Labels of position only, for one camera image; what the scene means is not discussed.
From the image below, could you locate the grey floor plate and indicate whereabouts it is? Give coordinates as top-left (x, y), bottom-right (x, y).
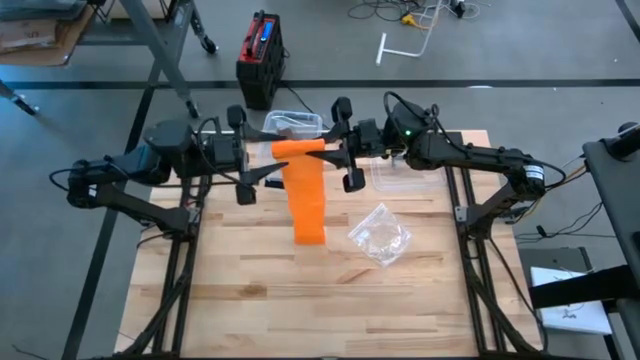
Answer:
top-left (517, 245), bottom-right (594, 276)

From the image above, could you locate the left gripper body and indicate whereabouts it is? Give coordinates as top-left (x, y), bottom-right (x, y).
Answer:
top-left (226, 103), bottom-right (259, 207)

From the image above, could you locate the black castor leg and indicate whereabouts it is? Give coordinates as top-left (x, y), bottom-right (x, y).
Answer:
top-left (0, 79), bottom-right (39, 117)

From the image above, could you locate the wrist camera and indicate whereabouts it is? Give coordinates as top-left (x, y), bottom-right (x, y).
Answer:
top-left (202, 133), bottom-right (241, 171)
top-left (355, 118), bottom-right (385, 151)

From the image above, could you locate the red black battery box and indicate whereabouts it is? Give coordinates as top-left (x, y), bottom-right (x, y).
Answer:
top-left (235, 9), bottom-right (287, 111)

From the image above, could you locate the clear plastic zip bag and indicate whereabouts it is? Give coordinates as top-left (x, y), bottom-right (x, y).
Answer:
top-left (347, 201), bottom-right (414, 270)
top-left (267, 112), bottom-right (321, 140)

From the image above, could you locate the yellow plug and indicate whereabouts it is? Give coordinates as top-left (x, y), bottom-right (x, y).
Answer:
top-left (401, 13), bottom-right (431, 30)

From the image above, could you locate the grey folded cover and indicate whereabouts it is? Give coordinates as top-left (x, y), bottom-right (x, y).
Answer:
top-left (0, 0), bottom-right (89, 21)

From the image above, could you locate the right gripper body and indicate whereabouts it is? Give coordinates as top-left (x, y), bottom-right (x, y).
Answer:
top-left (331, 96), bottom-right (367, 194)

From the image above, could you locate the dark grey stand panel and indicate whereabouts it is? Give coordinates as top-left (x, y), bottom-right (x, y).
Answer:
top-left (582, 139), bottom-right (640, 301)

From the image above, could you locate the grey table frame with castors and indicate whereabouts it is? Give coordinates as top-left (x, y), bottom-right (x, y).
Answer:
top-left (79, 0), bottom-right (220, 121)

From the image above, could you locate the black strap bar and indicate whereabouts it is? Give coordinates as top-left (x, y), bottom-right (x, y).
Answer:
top-left (528, 263), bottom-right (640, 310)

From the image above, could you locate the floor cable bundle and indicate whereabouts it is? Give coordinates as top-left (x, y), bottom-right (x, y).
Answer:
top-left (346, 0), bottom-right (481, 24)

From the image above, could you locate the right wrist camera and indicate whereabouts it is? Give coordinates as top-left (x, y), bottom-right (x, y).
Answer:
top-left (355, 118), bottom-right (385, 151)

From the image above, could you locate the black cylinder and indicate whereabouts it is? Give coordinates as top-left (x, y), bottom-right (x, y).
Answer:
top-left (602, 121), bottom-right (640, 161)

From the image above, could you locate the clear plastic lid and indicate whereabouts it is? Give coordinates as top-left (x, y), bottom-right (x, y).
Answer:
top-left (368, 155), bottom-right (448, 193)

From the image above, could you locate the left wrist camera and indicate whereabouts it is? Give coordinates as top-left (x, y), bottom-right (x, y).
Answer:
top-left (202, 133), bottom-right (241, 171)

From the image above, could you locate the clear plastic box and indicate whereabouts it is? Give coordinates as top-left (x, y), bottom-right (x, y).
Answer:
top-left (261, 109), bottom-right (325, 192)

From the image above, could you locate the black aluminium table frame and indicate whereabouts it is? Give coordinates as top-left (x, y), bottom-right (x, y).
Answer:
top-left (444, 129), bottom-right (549, 356)
top-left (119, 130), bottom-right (216, 360)

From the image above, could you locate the cardboard box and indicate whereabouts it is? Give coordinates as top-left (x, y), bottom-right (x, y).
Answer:
top-left (0, 4), bottom-right (96, 69)

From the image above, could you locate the black floor cable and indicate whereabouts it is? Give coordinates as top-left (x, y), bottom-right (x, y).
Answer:
top-left (514, 199), bottom-right (606, 241)

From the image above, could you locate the white paper sheet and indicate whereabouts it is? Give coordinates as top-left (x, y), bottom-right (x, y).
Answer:
top-left (529, 266), bottom-right (614, 336)

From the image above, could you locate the orange elastic bandage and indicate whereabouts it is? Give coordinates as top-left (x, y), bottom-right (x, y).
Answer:
top-left (270, 138), bottom-right (328, 247)

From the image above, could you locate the white T-shaped pipe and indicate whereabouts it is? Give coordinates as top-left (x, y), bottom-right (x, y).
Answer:
top-left (374, 0), bottom-right (446, 67)

